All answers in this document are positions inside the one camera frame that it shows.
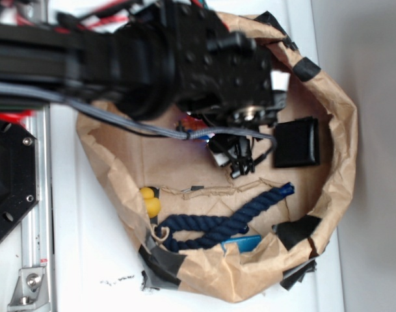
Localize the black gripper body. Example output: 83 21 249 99
166 1 285 129

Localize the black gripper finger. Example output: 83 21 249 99
209 134 255 179

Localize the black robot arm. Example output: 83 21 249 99
0 1 287 138

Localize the black leather wallet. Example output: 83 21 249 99
274 117 320 168

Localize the brown paper bag bin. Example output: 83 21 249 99
77 13 358 303

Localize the blue plastic block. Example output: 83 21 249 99
221 235 261 253

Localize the yellow rubber duck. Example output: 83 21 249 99
140 187 161 218

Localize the dark blue twisted rope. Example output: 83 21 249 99
155 182 295 253

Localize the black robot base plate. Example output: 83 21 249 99
0 120 36 244

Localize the aluminium extrusion rail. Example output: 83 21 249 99
18 107 53 270

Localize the grey braided cable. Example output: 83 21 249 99
0 81 278 153

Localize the metal corner bracket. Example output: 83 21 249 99
7 266 51 312

